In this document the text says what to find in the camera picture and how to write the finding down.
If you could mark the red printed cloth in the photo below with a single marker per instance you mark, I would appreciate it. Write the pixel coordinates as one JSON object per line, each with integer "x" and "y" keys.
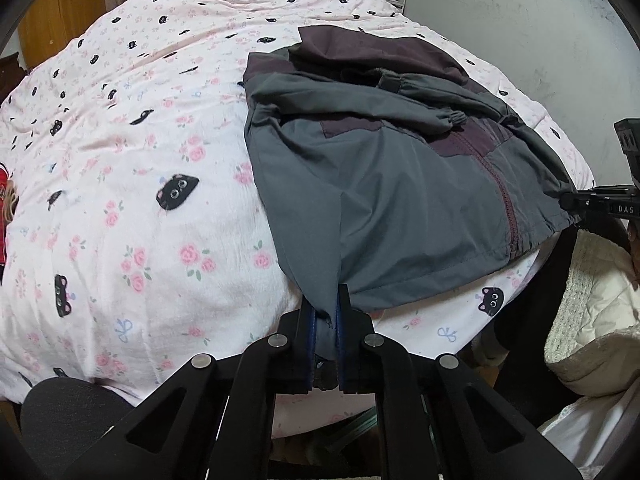
{"x": 4, "y": 180}

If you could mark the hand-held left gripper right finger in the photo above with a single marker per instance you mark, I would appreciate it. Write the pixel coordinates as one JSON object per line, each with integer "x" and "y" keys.
{"x": 344, "y": 345}

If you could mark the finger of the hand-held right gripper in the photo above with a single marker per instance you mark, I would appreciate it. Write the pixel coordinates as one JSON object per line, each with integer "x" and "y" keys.
{"x": 600, "y": 204}

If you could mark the wooden wardrobe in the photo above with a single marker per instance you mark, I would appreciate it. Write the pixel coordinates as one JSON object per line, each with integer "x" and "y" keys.
{"x": 60, "y": 15}

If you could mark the person's white coat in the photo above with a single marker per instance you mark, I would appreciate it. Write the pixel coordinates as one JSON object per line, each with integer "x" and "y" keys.
{"x": 590, "y": 430}

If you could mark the pink cat print blanket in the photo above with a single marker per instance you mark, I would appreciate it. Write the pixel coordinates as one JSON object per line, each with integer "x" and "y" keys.
{"x": 150, "y": 185}

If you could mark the grey and purple jacket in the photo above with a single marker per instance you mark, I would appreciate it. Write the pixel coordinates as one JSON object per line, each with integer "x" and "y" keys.
{"x": 400, "y": 185}

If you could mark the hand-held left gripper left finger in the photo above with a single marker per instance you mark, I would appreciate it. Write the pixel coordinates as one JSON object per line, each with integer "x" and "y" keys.
{"x": 310, "y": 345}

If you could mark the dark wooden furniture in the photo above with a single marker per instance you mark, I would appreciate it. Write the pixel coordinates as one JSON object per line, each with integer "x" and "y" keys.
{"x": 10, "y": 72}

